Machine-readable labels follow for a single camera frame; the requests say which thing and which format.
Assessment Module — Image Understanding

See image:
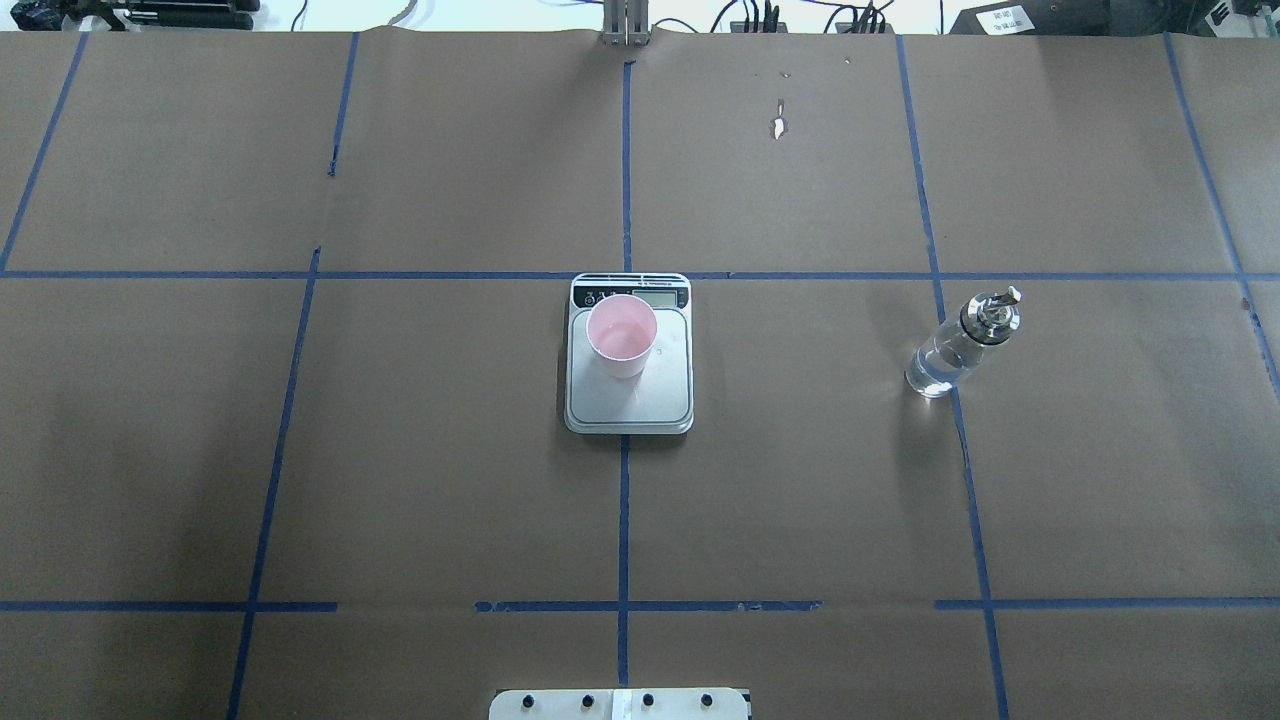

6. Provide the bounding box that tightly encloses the brown paper table cover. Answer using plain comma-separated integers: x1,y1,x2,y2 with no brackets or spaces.
3,28,1277,719

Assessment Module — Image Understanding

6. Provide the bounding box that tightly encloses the digital kitchen scale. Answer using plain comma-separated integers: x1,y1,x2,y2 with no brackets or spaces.
564,272,695,436

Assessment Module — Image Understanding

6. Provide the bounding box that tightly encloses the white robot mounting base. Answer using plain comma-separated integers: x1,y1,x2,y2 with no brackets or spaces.
488,687,753,719

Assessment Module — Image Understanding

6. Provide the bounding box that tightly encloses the pink plastic cup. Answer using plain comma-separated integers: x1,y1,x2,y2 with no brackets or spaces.
586,293,658,379

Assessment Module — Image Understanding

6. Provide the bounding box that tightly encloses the aluminium frame post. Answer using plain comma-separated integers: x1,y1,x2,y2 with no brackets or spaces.
600,0,652,47

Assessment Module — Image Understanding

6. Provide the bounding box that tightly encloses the clear glass sauce bottle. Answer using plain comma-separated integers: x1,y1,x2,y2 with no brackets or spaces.
904,284,1021,398

